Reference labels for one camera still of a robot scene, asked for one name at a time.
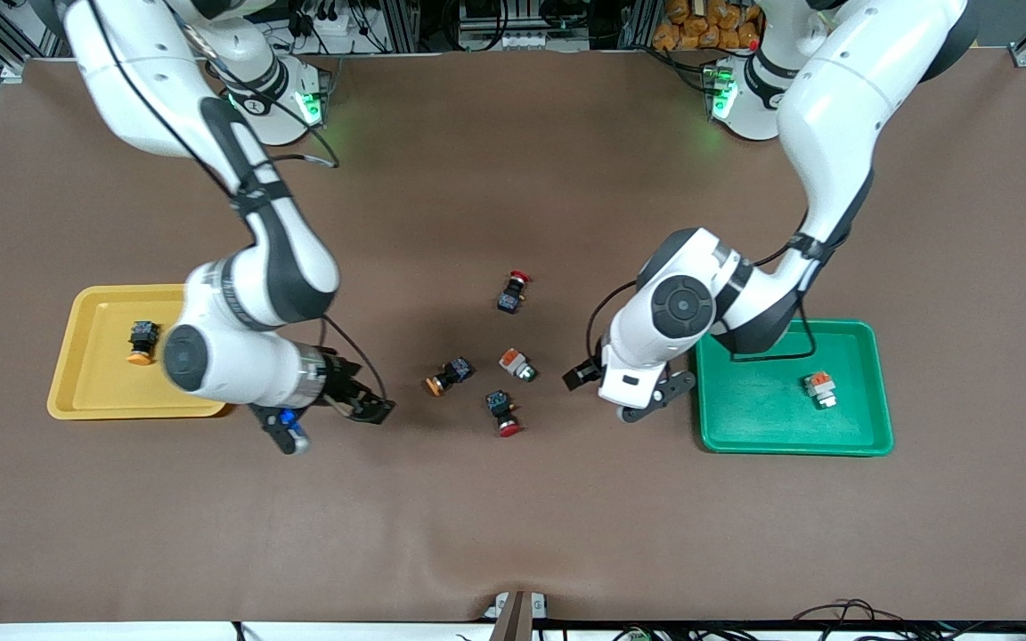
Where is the green push button switch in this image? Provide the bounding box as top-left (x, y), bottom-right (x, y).
top-left (499, 348), bottom-right (539, 385)

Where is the grey metal mounting bracket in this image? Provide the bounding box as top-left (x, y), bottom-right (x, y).
top-left (488, 590), bottom-right (550, 641)

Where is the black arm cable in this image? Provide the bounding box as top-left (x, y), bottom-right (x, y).
top-left (85, 0), bottom-right (389, 402)
top-left (584, 169), bottom-right (875, 366)

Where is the pile of orange objects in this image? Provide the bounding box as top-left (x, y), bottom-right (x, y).
top-left (653, 0), bottom-right (760, 51)

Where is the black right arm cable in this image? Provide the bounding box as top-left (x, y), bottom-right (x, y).
top-left (85, 0), bottom-right (389, 402)

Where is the green plastic tray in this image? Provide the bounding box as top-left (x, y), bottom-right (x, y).
top-left (694, 318), bottom-right (895, 457)

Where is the yellow plastic tray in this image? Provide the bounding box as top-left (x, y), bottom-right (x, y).
top-left (46, 283), bottom-right (233, 420)

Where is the brown table mat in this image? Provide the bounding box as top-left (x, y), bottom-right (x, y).
top-left (0, 49), bottom-right (1026, 624)

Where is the red push button switch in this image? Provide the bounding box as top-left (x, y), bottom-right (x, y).
top-left (485, 389), bottom-right (523, 438)
top-left (497, 270), bottom-right (533, 315)

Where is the orange grey switch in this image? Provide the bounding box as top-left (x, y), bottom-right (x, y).
top-left (802, 370), bottom-right (838, 410)

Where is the yellow push button switch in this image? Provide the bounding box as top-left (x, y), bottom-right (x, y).
top-left (126, 320), bottom-right (162, 367)
top-left (425, 356), bottom-right (476, 398)

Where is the black cable bundle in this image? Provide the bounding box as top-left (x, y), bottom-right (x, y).
top-left (785, 599), bottom-right (1026, 641)

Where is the white power strip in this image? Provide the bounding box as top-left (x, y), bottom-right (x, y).
top-left (299, 4), bottom-right (358, 41)

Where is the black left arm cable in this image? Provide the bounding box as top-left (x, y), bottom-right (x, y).
top-left (584, 169), bottom-right (875, 366)

